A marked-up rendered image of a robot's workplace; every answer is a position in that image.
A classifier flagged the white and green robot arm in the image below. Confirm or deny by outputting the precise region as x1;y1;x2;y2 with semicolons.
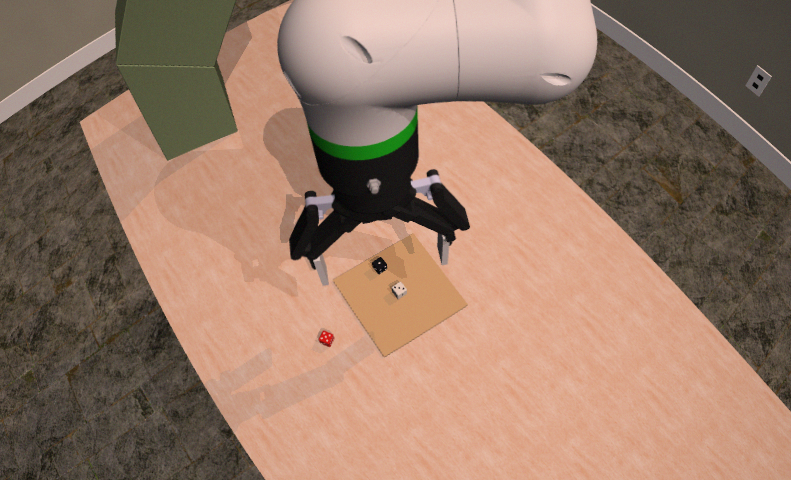
277;0;597;197

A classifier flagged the tan square mat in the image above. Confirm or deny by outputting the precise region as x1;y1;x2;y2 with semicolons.
333;234;468;358

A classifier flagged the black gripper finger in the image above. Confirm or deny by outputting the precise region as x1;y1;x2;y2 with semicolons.
383;169;470;265
289;191;370;286

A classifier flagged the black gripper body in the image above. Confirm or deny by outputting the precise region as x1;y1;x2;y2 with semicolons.
331;178;416;224

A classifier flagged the red die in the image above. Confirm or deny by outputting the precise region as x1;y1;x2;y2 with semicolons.
319;330;334;347

